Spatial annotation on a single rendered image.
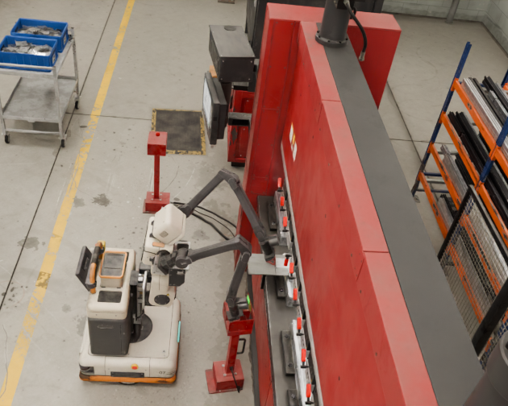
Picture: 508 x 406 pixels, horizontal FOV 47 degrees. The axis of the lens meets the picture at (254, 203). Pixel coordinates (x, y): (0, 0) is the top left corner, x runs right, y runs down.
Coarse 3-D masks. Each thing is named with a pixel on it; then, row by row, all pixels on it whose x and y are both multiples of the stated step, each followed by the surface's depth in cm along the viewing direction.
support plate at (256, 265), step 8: (256, 256) 387; (280, 256) 389; (248, 264) 380; (256, 264) 381; (264, 264) 382; (248, 272) 375; (256, 272) 376; (264, 272) 376; (272, 272) 377; (280, 272) 378; (288, 272) 379
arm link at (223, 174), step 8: (224, 168) 367; (216, 176) 363; (224, 176) 361; (232, 176) 360; (208, 184) 366; (216, 184) 365; (200, 192) 369; (208, 192) 368; (192, 200) 371; (200, 200) 370; (184, 208) 371; (192, 208) 372
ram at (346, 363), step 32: (288, 128) 397; (288, 160) 390; (320, 160) 296; (288, 192) 384; (320, 192) 292; (320, 224) 288; (320, 256) 285; (320, 288) 281; (352, 288) 228; (320, 320) 277; (352, 320) 226; (320, 352) 274; (352, 352) 224; (320, 384) 271; (352, 384) 222
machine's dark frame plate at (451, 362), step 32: (352, 64) 326; (352, 96) 299; (352, 128) 275; (384, 128) 279; (384, 160) 258; (384, 192) 240; (384, 224) 225; (416, 224) 227; (416, 256) 213; (416, 288) 201; (448, 288) 203; (416, 320) 190; (448, 320) 192; (448, 352) 182; (448, 384) 173
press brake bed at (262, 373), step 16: (256, 208) 460; (256, 240) 447; (256, 288) 430; (256, 304) 425; (256, 320) 421; (256, 336) 416; (256, 352) 443; (256, 368) 432; (256, 384) 422; (272, 384) 339; (256, 400) 412; (272, 400) 335
